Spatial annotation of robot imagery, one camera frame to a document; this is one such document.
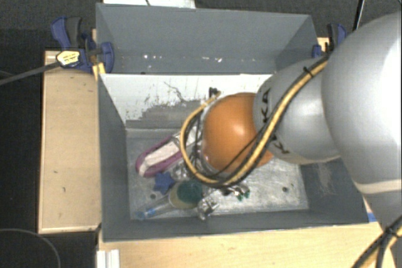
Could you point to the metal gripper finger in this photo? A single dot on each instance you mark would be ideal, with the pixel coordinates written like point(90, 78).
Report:
point(204, 203)
point(212, 209)

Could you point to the blue star-shaped toy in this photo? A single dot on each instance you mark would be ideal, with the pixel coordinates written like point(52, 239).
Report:
point(162, 182)

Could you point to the clear tube with blue tip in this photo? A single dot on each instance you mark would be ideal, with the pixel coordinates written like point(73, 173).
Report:
point(155, 209)

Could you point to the purple and white band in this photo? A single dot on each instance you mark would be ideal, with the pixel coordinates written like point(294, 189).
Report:
point(158, 157)

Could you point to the pale wood flat board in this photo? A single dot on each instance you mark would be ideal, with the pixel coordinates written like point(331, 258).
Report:
point(69, 141)

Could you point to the grey metal bin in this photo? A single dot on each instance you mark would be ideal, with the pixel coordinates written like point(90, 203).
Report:
point(194, 40)

